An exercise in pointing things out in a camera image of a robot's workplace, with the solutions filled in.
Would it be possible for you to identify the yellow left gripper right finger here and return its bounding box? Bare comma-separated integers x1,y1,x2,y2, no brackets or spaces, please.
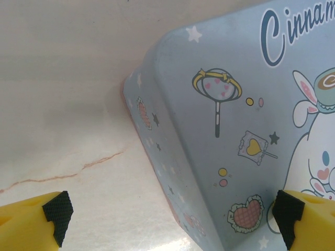
272,189,335,251

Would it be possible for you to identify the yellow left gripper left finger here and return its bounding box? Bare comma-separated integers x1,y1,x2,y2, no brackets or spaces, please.
0,190,74,251

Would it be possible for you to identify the light blue cartoon pouch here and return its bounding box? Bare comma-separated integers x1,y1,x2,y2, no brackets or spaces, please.
121,0,335,251

